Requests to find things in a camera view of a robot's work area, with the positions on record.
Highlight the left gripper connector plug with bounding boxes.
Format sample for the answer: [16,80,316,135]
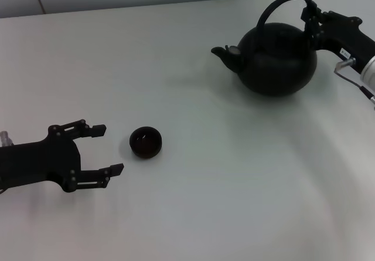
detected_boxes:
[0,131,14,147]

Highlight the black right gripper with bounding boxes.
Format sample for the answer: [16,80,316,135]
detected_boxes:
[300,4,375,76]

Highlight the black round teapot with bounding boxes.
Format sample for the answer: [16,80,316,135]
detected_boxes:
[210,0,319,97]

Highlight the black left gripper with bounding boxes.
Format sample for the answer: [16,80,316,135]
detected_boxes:
[0,118,125,194]

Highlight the small black teacup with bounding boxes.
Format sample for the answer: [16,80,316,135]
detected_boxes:
[129,126,163,160]

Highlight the right gripper connector cable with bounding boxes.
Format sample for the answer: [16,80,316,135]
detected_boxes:
[333,56,375,110]

